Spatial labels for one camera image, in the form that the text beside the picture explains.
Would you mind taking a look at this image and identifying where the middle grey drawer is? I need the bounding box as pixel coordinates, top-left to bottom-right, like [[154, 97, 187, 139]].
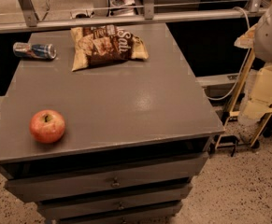
[[38, 183, 193, 219]]

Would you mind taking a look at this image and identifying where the metal railing frame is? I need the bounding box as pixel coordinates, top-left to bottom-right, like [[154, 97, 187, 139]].
[[0, 0, 271, 34]]

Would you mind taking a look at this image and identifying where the blue silver soda can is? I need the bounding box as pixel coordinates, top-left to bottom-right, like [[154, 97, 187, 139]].
[[13, 42, 57, 60]]

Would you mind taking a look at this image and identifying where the grey drawer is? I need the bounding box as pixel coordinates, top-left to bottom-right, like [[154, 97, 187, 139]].
[[38, 183, 193, 219], [58, 201, 182, 224], [6, 152, 208, 203]]

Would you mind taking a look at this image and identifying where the brown chip bag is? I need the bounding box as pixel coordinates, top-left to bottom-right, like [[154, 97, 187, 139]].
[[71, 24, 149, 71]]

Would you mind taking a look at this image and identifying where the bottom grey drawer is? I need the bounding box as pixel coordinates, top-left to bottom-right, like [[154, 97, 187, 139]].
[[58, 201, 182, 224]]

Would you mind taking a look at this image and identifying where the white cable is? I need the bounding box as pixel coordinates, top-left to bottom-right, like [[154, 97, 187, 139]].
[[205, 6, 251, 102]]

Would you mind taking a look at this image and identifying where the top grey drawer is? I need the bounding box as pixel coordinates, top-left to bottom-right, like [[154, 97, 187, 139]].
[[6, 152, 208, 203]]

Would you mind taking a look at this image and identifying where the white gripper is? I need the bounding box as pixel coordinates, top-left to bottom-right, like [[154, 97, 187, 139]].
[[234, 5, 272, 126]]

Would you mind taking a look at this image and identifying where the red apple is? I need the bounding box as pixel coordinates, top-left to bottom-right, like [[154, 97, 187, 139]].
[[29, 110, 65, 144]]

